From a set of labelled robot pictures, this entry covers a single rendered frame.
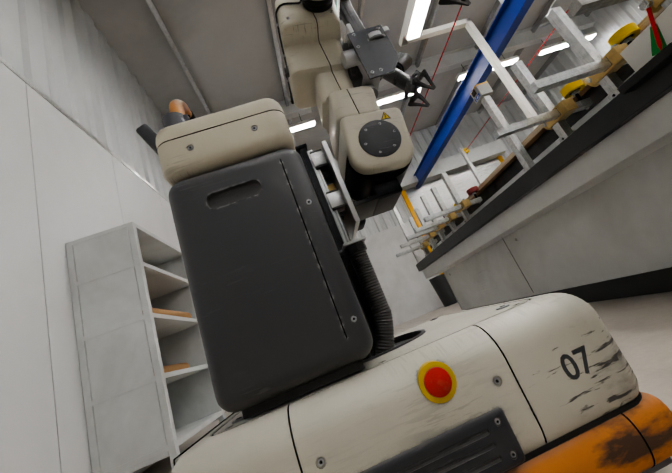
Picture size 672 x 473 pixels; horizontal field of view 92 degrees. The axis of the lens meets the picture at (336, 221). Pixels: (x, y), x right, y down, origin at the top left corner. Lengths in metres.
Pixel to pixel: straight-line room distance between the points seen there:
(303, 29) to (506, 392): 0.93
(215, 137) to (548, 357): 0.63
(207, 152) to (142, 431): 2.03
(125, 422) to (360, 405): 2.12
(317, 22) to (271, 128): 0.46
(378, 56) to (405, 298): 8.10
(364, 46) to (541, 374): 0.81
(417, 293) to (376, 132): 8.18
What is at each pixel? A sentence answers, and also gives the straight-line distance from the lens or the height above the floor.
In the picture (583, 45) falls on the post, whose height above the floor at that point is 0.92.
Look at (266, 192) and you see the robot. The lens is 0.58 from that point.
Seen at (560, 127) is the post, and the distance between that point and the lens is 1.64.
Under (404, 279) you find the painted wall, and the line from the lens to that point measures 8.88.
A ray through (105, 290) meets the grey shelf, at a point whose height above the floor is 1.13.
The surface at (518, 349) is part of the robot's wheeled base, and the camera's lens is 0.54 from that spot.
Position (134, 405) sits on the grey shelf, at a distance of 2.48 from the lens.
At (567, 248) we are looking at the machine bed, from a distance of 2.18.
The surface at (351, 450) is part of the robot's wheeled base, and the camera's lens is 0.50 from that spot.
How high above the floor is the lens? 0.34
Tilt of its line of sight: 18 degrees up
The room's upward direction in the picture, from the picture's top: 22 degrees counter-clockwise
